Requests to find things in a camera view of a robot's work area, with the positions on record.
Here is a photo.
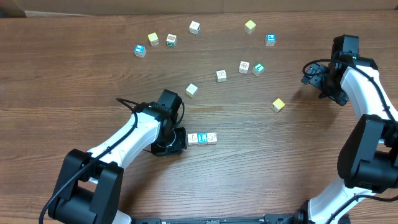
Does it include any yellow top block left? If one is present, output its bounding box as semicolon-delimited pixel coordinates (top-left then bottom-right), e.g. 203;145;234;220
148;32;159;46

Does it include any yellow top block far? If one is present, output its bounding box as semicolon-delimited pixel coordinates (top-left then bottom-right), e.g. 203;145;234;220
244;20;256;34

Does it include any plain wood block S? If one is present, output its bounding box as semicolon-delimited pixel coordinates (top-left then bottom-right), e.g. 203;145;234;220
185;83;198;98

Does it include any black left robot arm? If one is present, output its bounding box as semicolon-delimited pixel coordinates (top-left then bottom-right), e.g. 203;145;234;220
39;90;187;224

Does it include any blue L block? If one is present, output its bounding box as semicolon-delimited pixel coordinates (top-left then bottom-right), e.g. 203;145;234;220
197;133;208;145

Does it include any green B block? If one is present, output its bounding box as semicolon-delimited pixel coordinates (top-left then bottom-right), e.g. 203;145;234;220
166;34;177;47

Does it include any blue top block left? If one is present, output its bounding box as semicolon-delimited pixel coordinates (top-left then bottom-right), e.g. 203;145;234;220
134;44;147;58

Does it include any blue P block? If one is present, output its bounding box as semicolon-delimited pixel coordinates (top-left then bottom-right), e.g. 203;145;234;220
265;34;276;47

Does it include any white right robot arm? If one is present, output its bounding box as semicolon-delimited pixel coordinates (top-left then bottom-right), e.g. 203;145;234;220
284;35;397;223

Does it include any wood block green J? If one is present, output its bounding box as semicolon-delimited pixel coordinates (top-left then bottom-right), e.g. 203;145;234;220
189;21;200;35

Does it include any blue T block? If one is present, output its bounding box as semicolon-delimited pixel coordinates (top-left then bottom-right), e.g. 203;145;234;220
187;133;198;145

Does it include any plain wood block R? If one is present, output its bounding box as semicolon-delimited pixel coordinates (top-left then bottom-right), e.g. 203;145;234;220
216;70;227;83

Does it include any yellow block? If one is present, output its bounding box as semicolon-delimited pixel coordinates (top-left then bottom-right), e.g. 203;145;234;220
148;32;159;46
244;20;256;34
271;98;285;113

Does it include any yellow top block near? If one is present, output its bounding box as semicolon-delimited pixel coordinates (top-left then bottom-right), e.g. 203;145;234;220
271;98;285;113

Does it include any green 7 block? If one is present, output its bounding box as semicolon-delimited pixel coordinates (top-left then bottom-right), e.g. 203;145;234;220
252;62;265;77

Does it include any brown engraved wood block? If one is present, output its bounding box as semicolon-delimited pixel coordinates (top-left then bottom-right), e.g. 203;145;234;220
206;133;218;144

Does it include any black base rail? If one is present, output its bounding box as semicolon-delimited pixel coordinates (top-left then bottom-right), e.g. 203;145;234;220
132;214;312;224

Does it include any wood block red side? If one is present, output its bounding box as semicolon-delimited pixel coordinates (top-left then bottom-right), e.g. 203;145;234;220
238;61;249;74

